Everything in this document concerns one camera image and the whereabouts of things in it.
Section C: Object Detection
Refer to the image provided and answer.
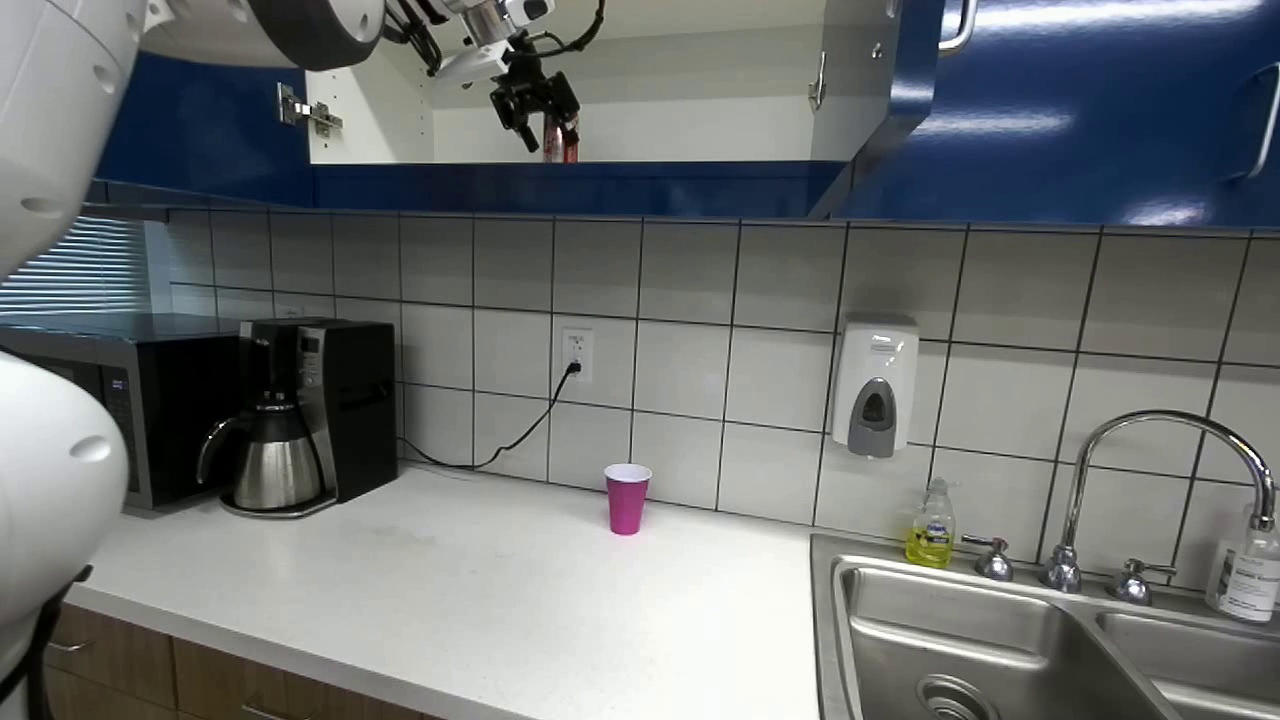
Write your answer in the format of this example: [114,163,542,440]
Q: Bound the chrome gooseneck faucet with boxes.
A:
[1044,403,1280,595]

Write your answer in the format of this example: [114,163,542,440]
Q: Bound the thick black cable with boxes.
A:
[0,563,95,720]

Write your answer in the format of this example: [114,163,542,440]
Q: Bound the black microwave oven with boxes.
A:
[0,315,252,521]

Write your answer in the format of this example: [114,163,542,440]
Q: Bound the yellow dish soap bottle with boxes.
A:
[898,475,958,571]

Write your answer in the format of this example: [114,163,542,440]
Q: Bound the clear hand soap bottle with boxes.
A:
[1209,508,1280,626]

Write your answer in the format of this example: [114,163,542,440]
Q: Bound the stainless steel sink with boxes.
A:
[806,531,1280,720]

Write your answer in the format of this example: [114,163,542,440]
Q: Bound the blue wall cupboard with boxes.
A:
[85,0,1280,238]

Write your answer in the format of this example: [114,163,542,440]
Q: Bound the pink plastic cup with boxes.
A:
[601,460,657,540]

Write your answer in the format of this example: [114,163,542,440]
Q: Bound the open blue cupboard door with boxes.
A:
[806,0,950,223]

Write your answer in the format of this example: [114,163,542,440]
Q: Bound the steel coffee carafe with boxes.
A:
[190,387,334,521]

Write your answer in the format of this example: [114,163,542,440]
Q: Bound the wooden base cabinet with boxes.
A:
[37,600,452,720]

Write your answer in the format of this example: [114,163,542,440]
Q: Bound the black power cord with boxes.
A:
[395,357,586,475]

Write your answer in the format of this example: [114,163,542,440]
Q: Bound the chrome faucet handle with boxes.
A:
[1106,557,1178,606]
[958,531,1020,583]

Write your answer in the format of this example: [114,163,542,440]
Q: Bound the white wall outlet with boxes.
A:
[547,323,601,387]

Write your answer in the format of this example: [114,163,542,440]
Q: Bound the white wall soap dispenser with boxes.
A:
[827,315,924,465]

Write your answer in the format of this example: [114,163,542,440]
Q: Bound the thin looped black cable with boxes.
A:
[524,0,611,58]

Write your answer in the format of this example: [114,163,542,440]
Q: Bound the metal cupboard hinge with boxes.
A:
[272,80,349,140]

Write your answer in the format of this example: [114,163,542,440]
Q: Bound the window blinds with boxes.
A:
[0,214,180,327]

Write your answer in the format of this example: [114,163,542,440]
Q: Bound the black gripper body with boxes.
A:
[484,54,586,140]

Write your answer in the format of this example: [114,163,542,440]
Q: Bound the silver cupboard door handle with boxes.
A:
[1245,58,1280,185]
[936,0,978,54]

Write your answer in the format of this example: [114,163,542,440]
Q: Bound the black coffee maker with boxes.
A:
[237,315,399,513]

